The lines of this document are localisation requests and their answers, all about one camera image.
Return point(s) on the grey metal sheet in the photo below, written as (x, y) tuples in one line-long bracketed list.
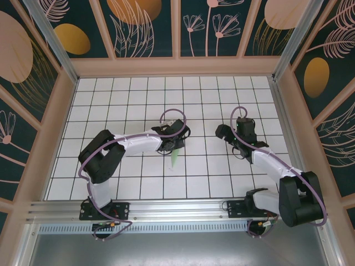
[(177, 249)]

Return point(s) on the wall panel large pink oval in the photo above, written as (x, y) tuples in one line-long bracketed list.
[(16, 55)]

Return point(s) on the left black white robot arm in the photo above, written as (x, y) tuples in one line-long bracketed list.
[(138, 147)]

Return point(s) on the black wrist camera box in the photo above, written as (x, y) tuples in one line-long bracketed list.
[(177, 128), (246, 130)]

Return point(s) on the wall panel big orange circle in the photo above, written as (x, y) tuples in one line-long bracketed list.
[(138, 27)]

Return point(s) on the wall panel pink flowers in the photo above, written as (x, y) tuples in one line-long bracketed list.
[(210, 27)]

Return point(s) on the long aluminium mounting rail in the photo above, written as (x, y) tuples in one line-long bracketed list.
[(177, 207)]

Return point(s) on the wall panel pink oval gold lines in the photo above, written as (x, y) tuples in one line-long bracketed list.
[(271, 27)]

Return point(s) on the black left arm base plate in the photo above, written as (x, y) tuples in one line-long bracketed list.
[(122, 210)]

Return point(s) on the wall panel orange oval pink leaf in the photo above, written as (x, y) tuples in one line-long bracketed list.
[(332, 55)]

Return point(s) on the light green paper sheet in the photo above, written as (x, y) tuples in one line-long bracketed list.
[(174, 159)]

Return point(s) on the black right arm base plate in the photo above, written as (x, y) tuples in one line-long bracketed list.
[(235, 210)]

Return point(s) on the wall panel pink leaf outlines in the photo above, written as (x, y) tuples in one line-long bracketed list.
[(338, 149)]

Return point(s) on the wall panel small orange oval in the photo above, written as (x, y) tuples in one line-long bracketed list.
[(72, 38)]

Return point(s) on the wall panel single pink flower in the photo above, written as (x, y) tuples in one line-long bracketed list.
[(11, 155)]

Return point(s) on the aluminium side rail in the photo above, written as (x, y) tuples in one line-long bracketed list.
[(287, 130)]

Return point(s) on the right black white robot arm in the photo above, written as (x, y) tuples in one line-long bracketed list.
[(271, 166)]

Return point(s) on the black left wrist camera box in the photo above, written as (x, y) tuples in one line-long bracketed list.
[(177, 128)]

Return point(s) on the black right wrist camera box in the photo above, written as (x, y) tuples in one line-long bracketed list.
[(246, 130)]

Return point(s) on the aluminium corner post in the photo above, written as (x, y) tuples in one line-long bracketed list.
[(55, 47), (294, 36)]

